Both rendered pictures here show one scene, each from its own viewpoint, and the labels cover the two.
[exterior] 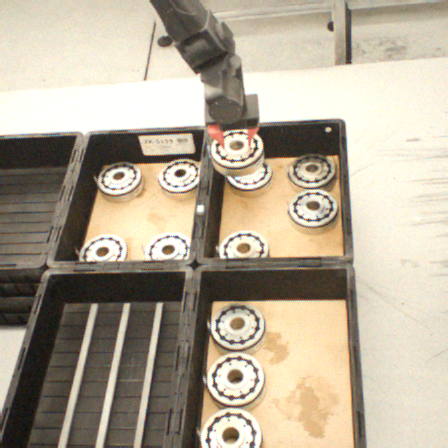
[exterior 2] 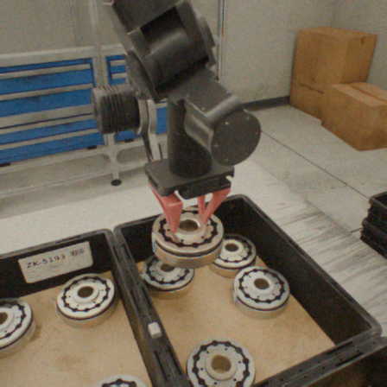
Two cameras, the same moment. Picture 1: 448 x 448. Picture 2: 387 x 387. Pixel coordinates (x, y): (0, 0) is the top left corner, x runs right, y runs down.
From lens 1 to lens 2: 92 cm
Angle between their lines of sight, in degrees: 31
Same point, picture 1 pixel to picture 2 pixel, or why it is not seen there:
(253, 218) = (197, 320)
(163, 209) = (75, 345)
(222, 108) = (233, 134)
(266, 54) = not seen: hidden behind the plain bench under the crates
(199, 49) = (172, 44)
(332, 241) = (298, 317)
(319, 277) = (357, 370)
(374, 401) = not seen: outside the picture
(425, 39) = not seen: hidden behind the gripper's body
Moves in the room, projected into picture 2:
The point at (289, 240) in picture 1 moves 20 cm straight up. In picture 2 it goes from (254, 333) to (268, 244)
